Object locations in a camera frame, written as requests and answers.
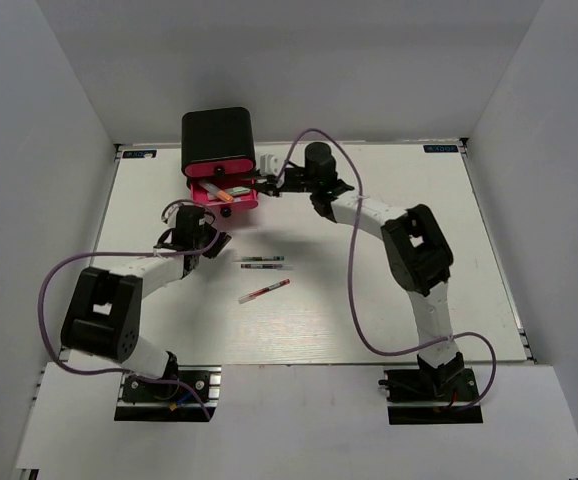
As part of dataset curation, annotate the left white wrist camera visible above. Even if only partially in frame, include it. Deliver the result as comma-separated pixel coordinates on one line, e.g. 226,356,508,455
160,202,181,225

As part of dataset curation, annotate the green gel pen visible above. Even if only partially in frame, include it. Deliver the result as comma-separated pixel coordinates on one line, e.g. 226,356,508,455
235,255,285,263

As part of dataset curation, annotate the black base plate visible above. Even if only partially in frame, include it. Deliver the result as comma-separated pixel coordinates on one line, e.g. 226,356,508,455
378,368,483,426
114,366,222,423

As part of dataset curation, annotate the blue table label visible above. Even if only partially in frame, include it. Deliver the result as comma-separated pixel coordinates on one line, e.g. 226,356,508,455
122,150,157,159
423,144,459,154

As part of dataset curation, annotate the purple gel pen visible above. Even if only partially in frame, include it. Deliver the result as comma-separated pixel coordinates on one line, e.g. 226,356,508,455
240,263,293,271

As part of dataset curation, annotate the pink drawer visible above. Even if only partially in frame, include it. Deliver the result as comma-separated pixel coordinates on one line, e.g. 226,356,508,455
188,177,259,218
182,158,255,178

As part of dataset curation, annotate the left blue table label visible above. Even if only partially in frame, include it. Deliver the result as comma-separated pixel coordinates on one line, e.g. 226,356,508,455
122,150,157,159

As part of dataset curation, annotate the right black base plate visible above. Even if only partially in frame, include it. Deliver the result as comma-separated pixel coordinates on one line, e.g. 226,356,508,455
378,368,483,426

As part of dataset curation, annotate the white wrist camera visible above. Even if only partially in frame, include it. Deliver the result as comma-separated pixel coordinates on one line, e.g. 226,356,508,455
160,202,181,225
258,153,283,177

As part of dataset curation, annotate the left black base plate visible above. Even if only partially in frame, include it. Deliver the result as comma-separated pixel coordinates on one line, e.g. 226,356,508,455
114,366,222,423

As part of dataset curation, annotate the blue highlighter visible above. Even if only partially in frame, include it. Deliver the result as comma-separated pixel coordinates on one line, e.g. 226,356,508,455
207,195,243,204

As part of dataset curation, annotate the red gel pen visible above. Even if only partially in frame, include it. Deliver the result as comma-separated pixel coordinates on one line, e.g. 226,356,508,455
238,279,290,304

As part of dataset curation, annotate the black drawer cabinet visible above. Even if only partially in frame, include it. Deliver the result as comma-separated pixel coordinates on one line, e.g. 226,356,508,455
181,107,256,172

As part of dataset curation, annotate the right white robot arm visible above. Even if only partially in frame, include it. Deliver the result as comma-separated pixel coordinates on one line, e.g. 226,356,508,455
254,142,464,399

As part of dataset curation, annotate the pink top drawer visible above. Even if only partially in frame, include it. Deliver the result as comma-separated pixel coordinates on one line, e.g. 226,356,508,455
182,158,255,178

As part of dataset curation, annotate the purple cable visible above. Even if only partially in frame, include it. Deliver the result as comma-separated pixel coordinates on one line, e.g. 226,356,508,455
38,199,219,419
278,128,498,412

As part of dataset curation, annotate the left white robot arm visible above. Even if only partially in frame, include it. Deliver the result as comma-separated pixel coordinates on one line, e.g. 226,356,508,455
60,204,231,399

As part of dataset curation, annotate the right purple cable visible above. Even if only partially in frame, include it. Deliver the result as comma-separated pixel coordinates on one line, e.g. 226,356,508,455
278,128,498,412

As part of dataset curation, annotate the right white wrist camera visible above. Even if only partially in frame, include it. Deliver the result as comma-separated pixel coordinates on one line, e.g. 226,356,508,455
258,153,283,177

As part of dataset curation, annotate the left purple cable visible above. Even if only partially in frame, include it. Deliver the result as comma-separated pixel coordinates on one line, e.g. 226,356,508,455
38,199,219,419

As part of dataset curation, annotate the orange highlighter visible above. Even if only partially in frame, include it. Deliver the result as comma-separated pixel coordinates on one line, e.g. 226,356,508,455
199,180,233,202

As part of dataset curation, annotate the green highlighter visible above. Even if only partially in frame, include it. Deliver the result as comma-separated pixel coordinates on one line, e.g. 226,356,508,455
226,186,251,196

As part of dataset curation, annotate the right blue table label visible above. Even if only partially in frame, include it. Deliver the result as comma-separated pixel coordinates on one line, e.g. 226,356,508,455
423,144,459,154

